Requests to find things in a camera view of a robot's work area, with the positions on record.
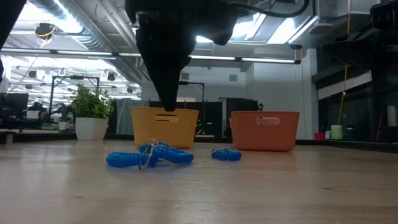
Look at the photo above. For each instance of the pale green cup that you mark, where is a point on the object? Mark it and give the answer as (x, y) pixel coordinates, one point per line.
(336, 132)

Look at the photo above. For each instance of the black metal stand frame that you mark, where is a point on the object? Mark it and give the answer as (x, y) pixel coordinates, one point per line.
(91, 77)

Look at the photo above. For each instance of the orange plastic bin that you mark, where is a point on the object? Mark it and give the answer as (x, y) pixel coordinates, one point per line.
(264, 137)

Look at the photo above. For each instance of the person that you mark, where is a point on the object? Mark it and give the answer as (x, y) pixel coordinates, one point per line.
(43, 116)

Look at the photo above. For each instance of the flat ceiling light panel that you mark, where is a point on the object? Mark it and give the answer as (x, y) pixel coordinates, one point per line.
(203, 39)

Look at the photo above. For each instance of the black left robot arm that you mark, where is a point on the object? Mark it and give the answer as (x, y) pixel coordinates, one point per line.
(7, 18)

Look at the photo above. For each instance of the large white plant pot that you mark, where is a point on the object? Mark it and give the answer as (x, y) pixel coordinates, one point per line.
(90, 129)

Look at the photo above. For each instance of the red container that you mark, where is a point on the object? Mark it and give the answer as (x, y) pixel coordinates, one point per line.
(319, 136)

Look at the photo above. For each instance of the yellow plastic bin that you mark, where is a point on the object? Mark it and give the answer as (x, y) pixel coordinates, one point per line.
(168, 133)

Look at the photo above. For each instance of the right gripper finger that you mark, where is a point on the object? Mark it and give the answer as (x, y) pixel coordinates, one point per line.
(360, 49)

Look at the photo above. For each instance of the black partition panel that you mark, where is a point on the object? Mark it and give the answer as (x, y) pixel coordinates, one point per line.
(211, 118)

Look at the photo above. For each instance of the long linear ceiling light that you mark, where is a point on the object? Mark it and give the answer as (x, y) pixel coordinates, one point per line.
(267, 60)

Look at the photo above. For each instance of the black ceiling spotlight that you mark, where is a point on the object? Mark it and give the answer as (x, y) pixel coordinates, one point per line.
(111, 76)

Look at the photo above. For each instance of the black gantry frame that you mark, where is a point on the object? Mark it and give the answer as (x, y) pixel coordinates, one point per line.
(199, 83)

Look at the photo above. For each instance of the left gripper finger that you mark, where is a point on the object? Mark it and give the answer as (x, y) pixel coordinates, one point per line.
(168, 56)

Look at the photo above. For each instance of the black screen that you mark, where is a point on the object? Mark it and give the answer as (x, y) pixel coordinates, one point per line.
(242, 104)

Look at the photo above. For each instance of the black computer monitor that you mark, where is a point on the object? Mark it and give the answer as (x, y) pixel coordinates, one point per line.
(15, 104)

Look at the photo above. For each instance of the grey cloth cover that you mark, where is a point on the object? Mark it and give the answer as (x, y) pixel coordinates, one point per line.
(124, 118)

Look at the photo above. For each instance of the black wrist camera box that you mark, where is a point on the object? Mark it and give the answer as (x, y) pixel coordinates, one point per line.
(385, 15)

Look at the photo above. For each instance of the green leafy plant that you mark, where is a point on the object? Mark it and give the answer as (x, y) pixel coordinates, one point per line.
(90, 105)

